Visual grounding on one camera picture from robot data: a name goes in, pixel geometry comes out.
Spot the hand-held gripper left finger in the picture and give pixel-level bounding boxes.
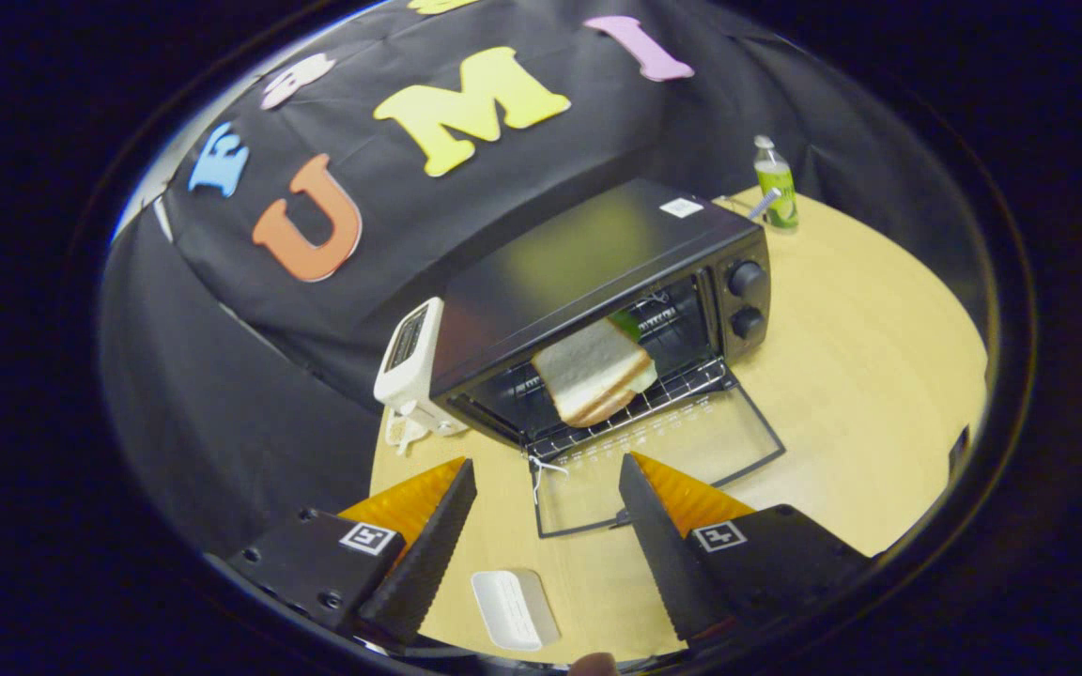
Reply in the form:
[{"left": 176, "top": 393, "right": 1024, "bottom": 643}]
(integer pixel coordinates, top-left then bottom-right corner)
[{"left": 225, "top": 458, "right": 478, "bottom": 645}]

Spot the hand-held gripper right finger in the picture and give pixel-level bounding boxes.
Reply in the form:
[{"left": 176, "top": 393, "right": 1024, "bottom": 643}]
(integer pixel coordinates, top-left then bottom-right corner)
[{"left": 618, "top": 453, "right": 873, "bottom": 643}]

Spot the toast sandwich with lettuce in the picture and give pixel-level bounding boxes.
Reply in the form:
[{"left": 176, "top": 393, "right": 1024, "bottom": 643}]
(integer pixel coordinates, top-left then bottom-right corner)
[{"left": 532, "top": 314, "right": 659, "bottom": 430}]

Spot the black toaster oven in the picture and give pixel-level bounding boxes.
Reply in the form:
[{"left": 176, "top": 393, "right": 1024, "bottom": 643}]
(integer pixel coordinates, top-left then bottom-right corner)
[{"left": 430, "top": 178, "right": 786, "bottom": 540}]

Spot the white pop-up toaster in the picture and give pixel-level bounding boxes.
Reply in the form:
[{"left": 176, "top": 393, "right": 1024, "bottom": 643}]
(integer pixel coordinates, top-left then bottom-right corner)
[{"left": 373, "top": 298, "right": 470, "bottom": 442}]

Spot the white rectangular tray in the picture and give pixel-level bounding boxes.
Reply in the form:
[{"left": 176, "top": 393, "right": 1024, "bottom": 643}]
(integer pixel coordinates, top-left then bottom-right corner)
[{"left": 471, "top": 569, "right": 562, "bottom": 653}]

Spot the clear glass mug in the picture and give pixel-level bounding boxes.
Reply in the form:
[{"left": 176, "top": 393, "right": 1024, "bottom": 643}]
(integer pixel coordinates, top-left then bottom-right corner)
[{"left": 715, "top": 187, "right": 783, "bottom": 223}]

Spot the green label plastic bottle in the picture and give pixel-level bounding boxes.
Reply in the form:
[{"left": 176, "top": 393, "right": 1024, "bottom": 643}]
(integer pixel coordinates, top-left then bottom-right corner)
[{"left": 753, "top": 135, "right": 800, "bottom": 231}]

